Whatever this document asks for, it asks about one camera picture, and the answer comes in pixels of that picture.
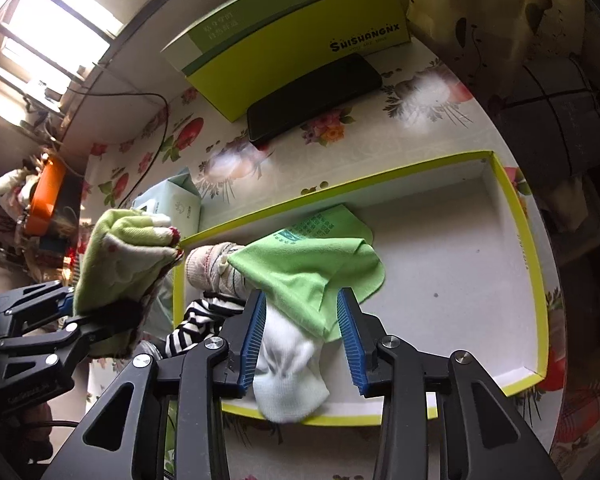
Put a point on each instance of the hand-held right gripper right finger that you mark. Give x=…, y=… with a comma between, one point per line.
x=352, y=340

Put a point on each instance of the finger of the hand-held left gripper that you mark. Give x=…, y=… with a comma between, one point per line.
x=66, y=302
x=100, y=322

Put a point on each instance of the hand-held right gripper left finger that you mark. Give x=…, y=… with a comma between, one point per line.
x=254, y=340

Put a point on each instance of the black white striped sock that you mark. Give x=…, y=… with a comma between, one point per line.
x=200, y=320

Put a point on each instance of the green sock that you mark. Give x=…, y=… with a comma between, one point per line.
x=115, y=260

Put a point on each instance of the green cloth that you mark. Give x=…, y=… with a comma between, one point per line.
x=300, y=265

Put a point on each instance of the cream thin-striped sock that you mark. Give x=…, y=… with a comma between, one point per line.
x=205, y=265

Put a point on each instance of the green-rimmed box lid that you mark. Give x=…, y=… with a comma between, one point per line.
x=455, y=285

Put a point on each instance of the person's left hand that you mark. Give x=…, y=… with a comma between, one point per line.
x=35, y=430

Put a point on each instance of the orange tray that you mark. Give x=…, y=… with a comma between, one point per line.
x=45, y=195

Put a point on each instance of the green wet wipes pack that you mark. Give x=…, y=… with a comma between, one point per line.
x=175, y=205

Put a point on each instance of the black phone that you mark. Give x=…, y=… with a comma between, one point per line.
x=310, y=100

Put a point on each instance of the yellow-green cardboard box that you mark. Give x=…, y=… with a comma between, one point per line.
x=280, y=75

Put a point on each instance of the grey plaid cloth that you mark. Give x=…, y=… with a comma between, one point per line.
x=555, y=120

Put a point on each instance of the white and green carton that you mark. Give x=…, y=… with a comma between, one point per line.
x=260, y=15

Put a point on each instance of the beige patterned curtain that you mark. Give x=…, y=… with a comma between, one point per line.
x=490, y=5

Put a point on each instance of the window frame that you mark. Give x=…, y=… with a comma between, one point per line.
x=45, y=25

